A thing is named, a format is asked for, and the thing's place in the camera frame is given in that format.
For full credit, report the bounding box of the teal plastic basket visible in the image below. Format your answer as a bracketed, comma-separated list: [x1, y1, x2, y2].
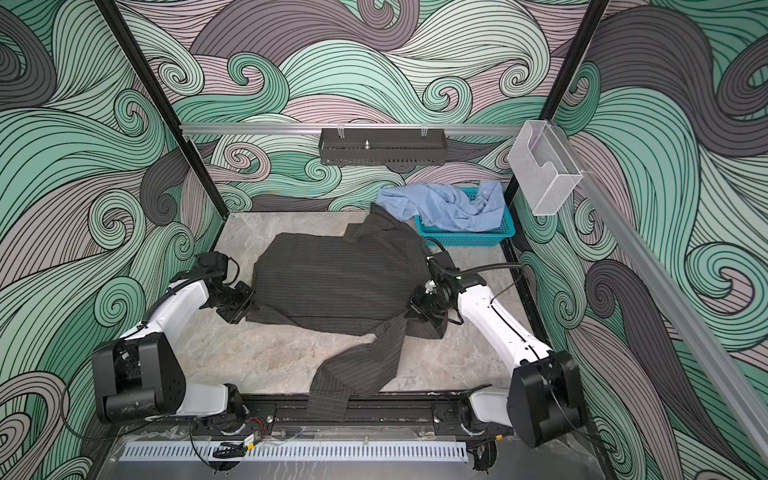
[415, 185, 516, 247]

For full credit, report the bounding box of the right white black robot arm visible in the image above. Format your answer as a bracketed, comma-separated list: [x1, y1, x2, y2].
[408, 237, 586, 447]

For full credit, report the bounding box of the black corner post right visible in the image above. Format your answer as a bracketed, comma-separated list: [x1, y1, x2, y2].
[505, 0, 611, 203]

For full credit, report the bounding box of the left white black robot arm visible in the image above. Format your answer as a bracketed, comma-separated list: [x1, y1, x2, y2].
[91, 251, 255, 424]

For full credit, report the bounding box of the aluminium rail right wall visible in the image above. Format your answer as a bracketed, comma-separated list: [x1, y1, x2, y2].
[545, 122, 767, 460]

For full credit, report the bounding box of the black corner post left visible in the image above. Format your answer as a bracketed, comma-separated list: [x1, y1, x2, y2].
[95, 0, 229, 220]

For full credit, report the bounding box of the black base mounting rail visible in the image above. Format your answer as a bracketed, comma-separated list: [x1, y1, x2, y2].
[107, 392, 592, 438]

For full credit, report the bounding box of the white slotted cable duct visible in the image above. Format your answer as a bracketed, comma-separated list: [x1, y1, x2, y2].
[119, 441, 469, 463]

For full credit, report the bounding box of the light blue shirt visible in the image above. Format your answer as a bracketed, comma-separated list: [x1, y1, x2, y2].
[375, 180, 506, 232]

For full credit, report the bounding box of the black perforated metal tray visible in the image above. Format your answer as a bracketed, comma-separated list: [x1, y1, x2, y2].
[318, 129, 448, 167]

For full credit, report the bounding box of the aluminium horizontal rail back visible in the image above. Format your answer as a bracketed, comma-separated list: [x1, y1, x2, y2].
[179, 122, 522, 137]

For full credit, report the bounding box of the black corner post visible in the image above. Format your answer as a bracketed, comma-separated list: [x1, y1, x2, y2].
[95, 0, 229, 220]
[505, 0, 611, 203]

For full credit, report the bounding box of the dark grey pinstriped shirt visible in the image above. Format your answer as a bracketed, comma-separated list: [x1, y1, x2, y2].
[246, 205, 447, 421]

